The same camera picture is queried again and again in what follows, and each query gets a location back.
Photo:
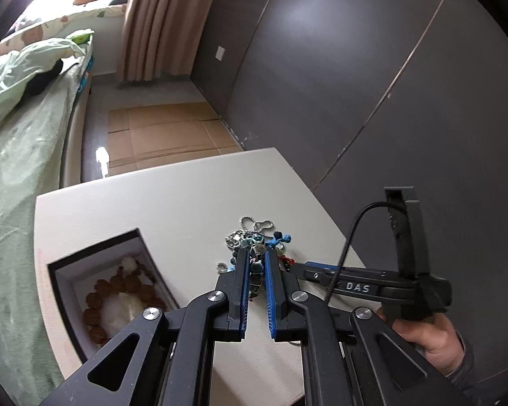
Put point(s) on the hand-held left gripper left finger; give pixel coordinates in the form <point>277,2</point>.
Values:
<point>244,287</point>

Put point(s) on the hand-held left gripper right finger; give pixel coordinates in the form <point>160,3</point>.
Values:
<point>271,296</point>

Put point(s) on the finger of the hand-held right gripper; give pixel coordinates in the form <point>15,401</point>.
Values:
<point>317,274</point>

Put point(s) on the black jewelry box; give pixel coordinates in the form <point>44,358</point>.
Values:
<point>67,292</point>

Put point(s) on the person's right forearm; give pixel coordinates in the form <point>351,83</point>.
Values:
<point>470,372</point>

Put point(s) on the person's right hand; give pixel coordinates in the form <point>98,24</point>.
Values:
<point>432,342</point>

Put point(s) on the white cushion insert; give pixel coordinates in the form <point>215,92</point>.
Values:
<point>118,313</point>

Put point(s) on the flattened cardboard sheet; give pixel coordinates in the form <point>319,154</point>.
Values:
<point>169,135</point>

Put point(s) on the bed with green sheet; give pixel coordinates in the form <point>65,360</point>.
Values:
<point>21,177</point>

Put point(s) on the pink curtain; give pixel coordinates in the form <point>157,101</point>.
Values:
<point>161,21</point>

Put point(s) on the black cloth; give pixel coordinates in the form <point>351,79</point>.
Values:
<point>44,78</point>

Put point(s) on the green packet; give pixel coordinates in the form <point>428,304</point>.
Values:
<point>81,36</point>

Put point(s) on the light green duvet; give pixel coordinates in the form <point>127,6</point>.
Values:
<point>8,80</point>

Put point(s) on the printed white cushion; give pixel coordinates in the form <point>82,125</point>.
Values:
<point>59,21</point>

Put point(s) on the white wall socket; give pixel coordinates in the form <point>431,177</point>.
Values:
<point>220,53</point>

